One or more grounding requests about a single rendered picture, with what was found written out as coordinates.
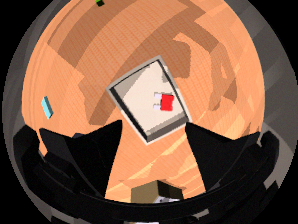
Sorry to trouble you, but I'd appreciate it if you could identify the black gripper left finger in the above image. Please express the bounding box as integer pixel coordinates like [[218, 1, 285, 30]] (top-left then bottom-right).
[[39, 120, 124, 198]]

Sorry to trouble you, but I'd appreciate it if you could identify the red fuse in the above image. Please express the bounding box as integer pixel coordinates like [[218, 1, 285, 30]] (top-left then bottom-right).
[[154, 95, 174, 111]]

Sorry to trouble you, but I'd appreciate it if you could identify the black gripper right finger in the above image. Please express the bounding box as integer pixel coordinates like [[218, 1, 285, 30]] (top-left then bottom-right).
[[185, 123, 261, 192]]

